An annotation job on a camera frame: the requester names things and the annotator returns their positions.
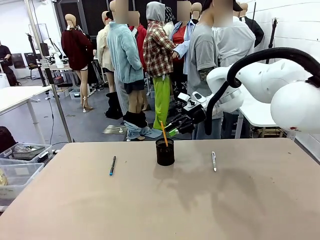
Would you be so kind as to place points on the metal mannequin base plate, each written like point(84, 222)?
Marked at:
point(113, 129)

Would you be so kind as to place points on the dark bag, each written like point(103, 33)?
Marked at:
point(6, 138)

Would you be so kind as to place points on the person in grey t-shirt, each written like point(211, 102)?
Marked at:
point(201, 50)

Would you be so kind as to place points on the mannequin in light blue fleece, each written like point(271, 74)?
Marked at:
point(123, 55)

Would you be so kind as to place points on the mannequin in black top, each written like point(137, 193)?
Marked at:
point(196, 10)

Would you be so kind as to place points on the black pen blue cap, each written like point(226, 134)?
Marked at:
point(113, 165)

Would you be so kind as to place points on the black mesh pen holder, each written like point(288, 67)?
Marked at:
point(165, 153)

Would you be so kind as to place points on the mannequin in cream jacket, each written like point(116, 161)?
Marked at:
point(103, 50)

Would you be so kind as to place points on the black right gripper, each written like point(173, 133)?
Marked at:
point(197, 113)

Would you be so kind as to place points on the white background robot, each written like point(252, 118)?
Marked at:
point(57, 57)

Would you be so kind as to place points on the white pen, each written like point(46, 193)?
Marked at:
point(214, 161)

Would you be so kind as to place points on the black tripod stand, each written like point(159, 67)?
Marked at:
point(272, 37)

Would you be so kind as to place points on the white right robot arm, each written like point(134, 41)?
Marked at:
point(295, 107)

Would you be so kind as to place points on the mannequin in red jacket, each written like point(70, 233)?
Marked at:
point(141, 37)

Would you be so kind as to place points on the large clear plastic bin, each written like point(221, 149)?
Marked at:
point(17, 177)

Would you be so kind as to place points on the person's tattooed right forearm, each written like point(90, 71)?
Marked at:
point(206, 73)

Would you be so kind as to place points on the white table with rounded corner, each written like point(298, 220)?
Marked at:
point(255, 112)

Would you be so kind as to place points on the mannequin in maroon sweater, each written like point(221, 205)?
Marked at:
point(75, 50)

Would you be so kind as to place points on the clear bin with clutter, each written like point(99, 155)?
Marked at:
point(27, 151)

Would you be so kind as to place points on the seated person in black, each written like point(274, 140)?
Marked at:
point(5, 60)

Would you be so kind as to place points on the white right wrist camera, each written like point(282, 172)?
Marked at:
point(193, 98)

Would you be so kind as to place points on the orange pencil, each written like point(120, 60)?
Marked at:
point(163, 132)

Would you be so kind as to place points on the white table with legs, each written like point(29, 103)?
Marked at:
point(17, 96)

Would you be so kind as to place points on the mannequin in plaid hoodie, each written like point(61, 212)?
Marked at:
point(157, 55)

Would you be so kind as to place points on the mannequin in white shirt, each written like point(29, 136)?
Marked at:
point(235, 42)

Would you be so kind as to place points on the mannequin in black jacket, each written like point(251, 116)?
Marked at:
point(256, 30)

